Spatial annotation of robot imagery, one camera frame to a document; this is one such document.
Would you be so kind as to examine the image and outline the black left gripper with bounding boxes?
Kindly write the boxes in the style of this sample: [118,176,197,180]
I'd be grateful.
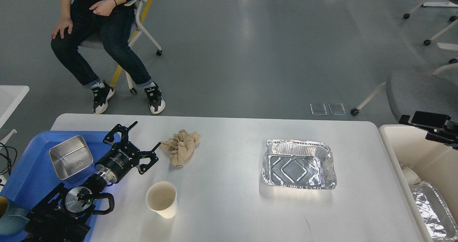
[95,121,161,184]

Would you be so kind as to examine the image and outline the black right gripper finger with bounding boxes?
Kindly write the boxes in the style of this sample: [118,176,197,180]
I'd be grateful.
[399,111,458,146]

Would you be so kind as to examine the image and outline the stainless steel rectangular pan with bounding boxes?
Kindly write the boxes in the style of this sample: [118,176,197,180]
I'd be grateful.
[49,135,93,183]

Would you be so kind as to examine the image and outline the aluminium foil tray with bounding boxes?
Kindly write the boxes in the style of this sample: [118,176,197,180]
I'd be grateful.
[262,139,337,190]

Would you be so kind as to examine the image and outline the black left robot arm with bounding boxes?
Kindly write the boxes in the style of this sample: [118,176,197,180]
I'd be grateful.
[23,122,161,242]

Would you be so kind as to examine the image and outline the person's hand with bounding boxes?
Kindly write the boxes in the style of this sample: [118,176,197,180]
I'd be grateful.
[89,0,117,16]

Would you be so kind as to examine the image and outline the person's other hand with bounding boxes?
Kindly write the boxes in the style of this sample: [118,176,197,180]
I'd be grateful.
[51,17,73,39]

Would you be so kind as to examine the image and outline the white plastic bin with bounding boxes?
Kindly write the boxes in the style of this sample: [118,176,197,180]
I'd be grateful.
[379,124,458,242]

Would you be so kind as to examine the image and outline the grey office chair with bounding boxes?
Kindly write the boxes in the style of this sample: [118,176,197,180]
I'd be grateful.
[350,70,458,122]

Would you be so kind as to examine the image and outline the crumpled beige cloth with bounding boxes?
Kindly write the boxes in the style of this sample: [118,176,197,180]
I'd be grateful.
[160,129,201,168]

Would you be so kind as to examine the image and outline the white paper cup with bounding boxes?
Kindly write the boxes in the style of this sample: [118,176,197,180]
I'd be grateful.
[146,181,178,219]

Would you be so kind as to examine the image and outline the white chair legs with castors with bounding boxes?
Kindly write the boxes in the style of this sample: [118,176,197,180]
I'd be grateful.
[403,0,458,74]

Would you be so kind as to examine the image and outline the foil tray in bin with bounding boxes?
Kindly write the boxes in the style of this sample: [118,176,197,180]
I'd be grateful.
[409,182,458,242]

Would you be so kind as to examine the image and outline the clear floor plate right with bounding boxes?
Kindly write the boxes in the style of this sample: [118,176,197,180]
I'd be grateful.
[328,103,346,115]

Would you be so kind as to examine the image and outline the clear floor plate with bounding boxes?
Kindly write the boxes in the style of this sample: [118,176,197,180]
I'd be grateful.
[328,103,346,115]
[310,103,328,115]

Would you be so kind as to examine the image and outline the white chair under person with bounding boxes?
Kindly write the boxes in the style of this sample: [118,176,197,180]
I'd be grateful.
[72,0,163,95]

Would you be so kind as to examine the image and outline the clear floor plate left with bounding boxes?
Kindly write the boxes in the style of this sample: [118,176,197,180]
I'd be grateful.
[310,103,328,115]

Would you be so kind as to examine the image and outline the white side table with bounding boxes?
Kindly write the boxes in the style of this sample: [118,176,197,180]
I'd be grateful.
[0,85,30,128]

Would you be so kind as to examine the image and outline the teal ceramic cup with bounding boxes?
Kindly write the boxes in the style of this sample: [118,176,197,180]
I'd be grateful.
[0,196,30,236]

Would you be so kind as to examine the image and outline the seated person in black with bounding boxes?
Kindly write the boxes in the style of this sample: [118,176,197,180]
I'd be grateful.
[50,0,166,114]

